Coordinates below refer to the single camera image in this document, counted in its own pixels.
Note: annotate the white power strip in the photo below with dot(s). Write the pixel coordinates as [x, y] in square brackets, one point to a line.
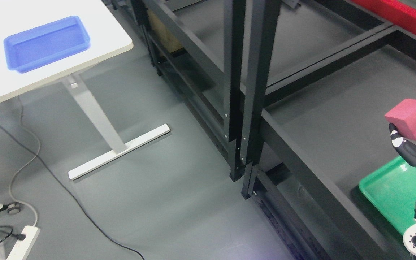
[22, 248]

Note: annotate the black metal shelf rack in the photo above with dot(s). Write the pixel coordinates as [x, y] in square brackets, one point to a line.
[321, 74]

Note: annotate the white table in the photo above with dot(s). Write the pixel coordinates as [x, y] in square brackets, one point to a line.
[107, 39]

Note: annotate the pink block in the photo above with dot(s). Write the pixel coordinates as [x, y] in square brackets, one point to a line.
[403, 116]

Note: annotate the red metal beam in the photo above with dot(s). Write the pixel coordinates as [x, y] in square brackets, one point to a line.
[392, 10]

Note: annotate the blue tray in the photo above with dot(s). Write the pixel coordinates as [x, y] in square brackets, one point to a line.
[45, 44]

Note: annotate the white table leg base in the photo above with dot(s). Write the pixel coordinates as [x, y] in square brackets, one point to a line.
[91, 108]

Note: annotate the left black shelf rack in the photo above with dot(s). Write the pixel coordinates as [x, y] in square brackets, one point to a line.
[199, 47]

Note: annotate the green tray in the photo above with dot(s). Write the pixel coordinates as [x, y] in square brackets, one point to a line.
[392, 191]

